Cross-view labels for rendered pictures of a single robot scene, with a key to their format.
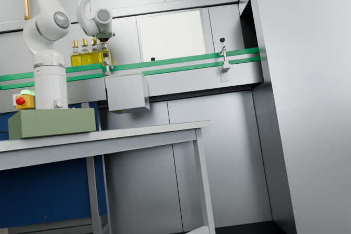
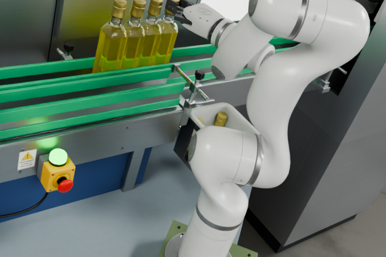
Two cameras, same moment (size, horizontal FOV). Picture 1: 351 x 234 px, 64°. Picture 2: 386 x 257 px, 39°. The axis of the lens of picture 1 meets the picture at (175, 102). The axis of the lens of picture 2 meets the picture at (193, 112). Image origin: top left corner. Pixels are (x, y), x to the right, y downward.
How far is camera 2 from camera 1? 1.90 m
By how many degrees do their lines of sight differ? 59
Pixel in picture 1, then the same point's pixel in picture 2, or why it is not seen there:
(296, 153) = (327, 179)
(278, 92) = (352, 127)
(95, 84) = (168, 122)
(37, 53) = (232, 212)
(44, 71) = (232, 236)
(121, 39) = not seen: outside the picture
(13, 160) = not seen: outside the picture
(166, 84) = (238, 93)
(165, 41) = not seen: outside the picture
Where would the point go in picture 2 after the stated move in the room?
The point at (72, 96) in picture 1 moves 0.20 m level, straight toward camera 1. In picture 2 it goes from (127, 143) to (182, 181)
